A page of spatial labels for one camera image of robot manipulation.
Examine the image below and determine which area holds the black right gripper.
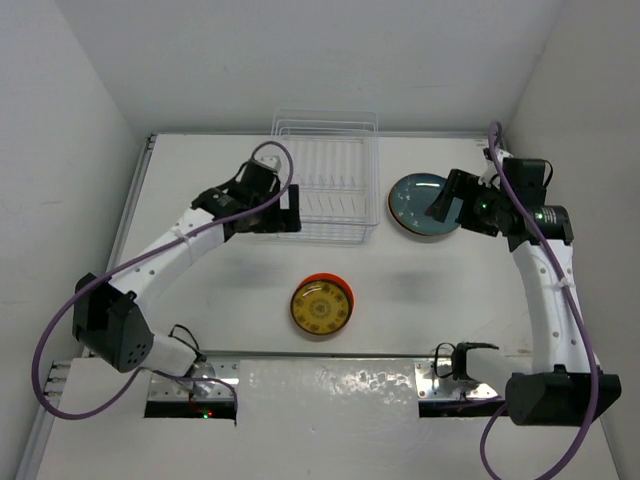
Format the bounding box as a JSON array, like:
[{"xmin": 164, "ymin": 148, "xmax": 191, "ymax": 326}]
[{"xmin": 426, "ymin": 168, "xmax": 510, "ymax": 236}]

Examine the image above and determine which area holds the dark teal plate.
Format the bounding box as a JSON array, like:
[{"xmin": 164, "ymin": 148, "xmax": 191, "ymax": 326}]
[{"xmin": 387, "ymin": 173, "xmax": 461, "ymax": 237}]

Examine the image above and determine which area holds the orange plate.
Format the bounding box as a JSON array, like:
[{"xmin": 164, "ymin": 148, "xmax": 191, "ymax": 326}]
[{"xmin": 294, "ymin": 272, "xmax": 356, "ymax": 321}]

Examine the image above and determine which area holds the yellow brown plate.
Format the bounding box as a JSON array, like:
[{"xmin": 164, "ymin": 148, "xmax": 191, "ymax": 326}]
[{"xmin": 290, "ymin": 280, "xmax": 352, "ymax": 336}]

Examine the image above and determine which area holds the red teal floral plate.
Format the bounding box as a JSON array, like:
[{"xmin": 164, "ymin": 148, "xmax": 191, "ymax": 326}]
[{"xmin": 386, "ymin": 191, "xmax": 460, "ymax": 243}]

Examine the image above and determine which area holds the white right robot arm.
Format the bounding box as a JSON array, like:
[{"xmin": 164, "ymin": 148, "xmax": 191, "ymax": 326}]
[{"xmin": 426, "ymin": 147, "xmax": 621, "ymax": 427}]

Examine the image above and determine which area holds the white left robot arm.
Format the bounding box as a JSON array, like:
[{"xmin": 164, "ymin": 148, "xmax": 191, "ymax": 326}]
[{"xmin": 72, "ymin": 154, "xmax": 301, "ymax": 377}]

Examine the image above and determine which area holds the white wire dish rack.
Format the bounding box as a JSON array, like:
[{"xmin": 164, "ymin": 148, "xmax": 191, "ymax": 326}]
[{"xmin": 271, "ymin": 109, "xmax": 380, "ymax": 245}]

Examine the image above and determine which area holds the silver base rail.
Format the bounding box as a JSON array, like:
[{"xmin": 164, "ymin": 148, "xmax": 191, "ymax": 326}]
[{"xmin": 49, "ymin": 347, "xmax": 506, "ymax": 404}]

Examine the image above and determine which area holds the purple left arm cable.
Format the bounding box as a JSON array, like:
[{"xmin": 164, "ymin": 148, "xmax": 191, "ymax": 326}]
[{"xmin": 31, "ymin": 140, "xmax": 295, "ymax": 420}]

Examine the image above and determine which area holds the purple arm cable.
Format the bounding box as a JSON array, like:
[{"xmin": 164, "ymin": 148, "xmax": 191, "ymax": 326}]
[
  {"xmin": 479, "ymin": 120, "xmax": 601, "ymax": 480},
  {"xmin": 31, "ymin": 140, "xmax": 295, "ymax": 420}
]

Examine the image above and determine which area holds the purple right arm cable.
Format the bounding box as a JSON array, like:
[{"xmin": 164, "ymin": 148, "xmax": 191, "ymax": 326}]
[{"xmin": 479, "ymin": 120, "xmax": 601, "ymax": 480}]

